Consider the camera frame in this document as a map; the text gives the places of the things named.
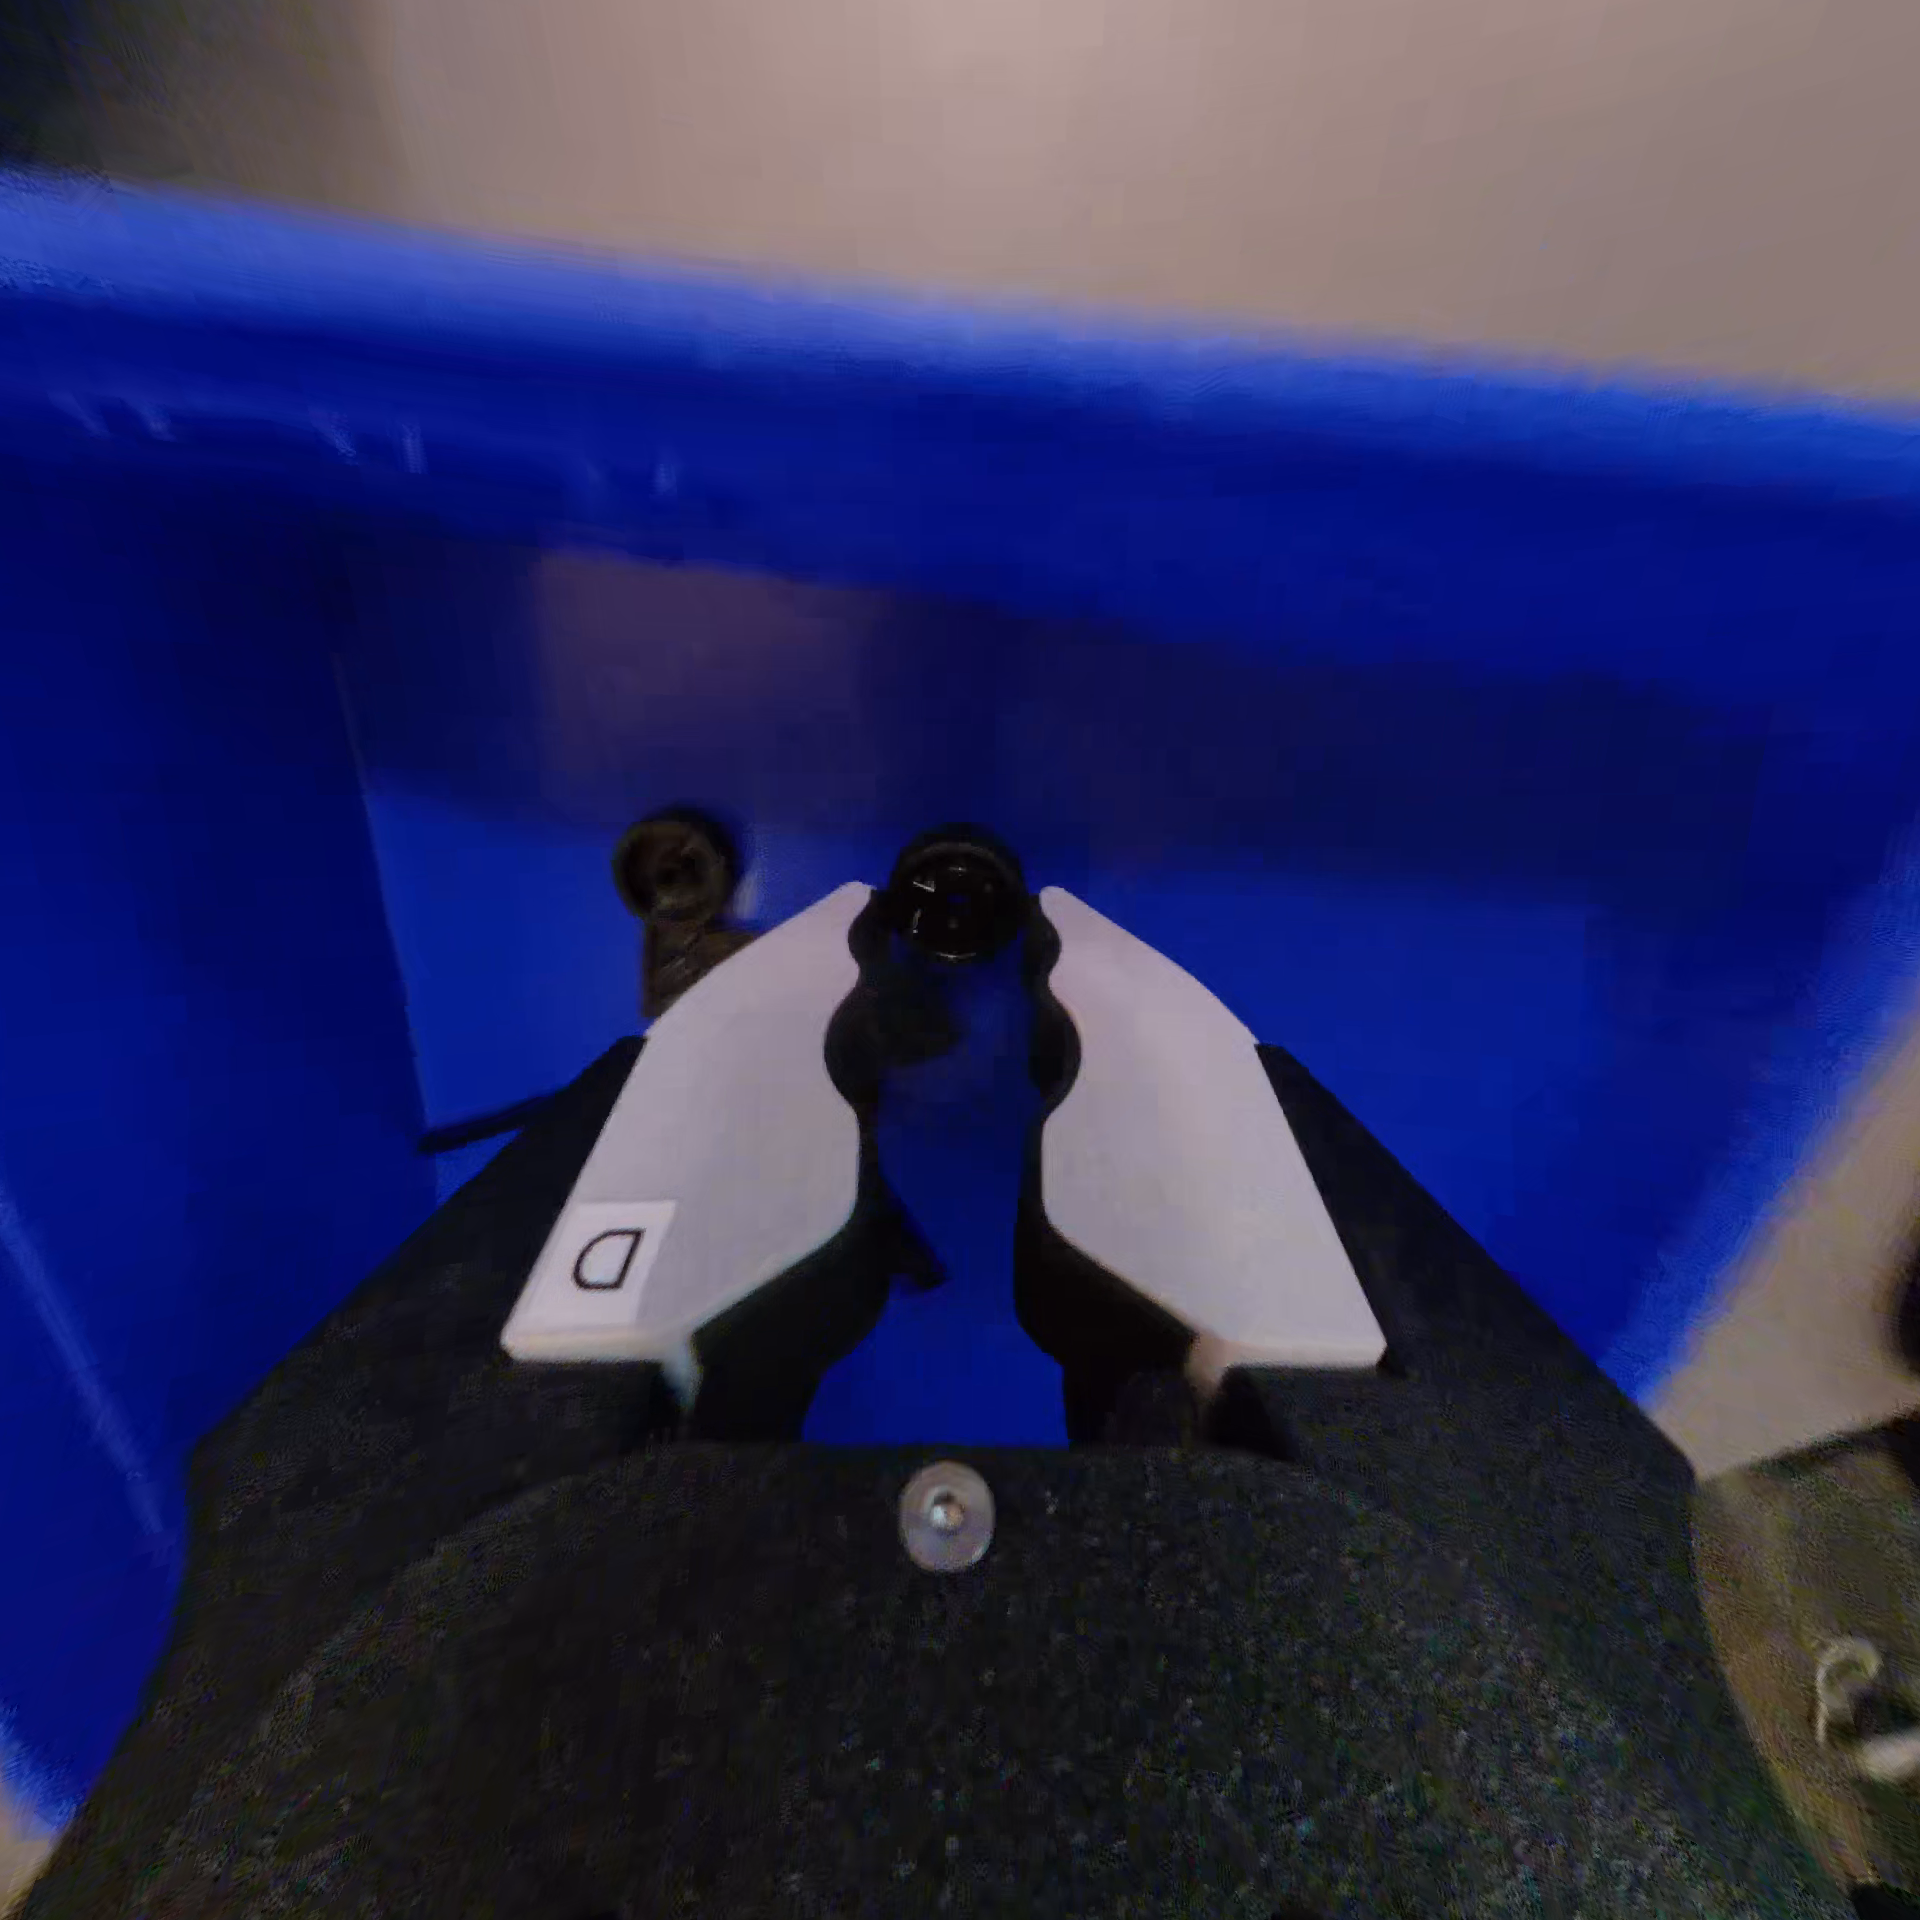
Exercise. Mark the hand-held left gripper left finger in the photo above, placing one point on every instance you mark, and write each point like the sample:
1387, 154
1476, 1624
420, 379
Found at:
706, 1156

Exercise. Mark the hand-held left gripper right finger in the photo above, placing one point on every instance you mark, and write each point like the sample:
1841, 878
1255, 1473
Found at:
1201, 1170

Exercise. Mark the blue storage bin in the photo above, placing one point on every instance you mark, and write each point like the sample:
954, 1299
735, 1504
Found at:
1352, 603

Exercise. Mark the small black lego part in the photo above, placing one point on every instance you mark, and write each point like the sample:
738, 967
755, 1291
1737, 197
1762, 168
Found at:
680, 878
954, 897

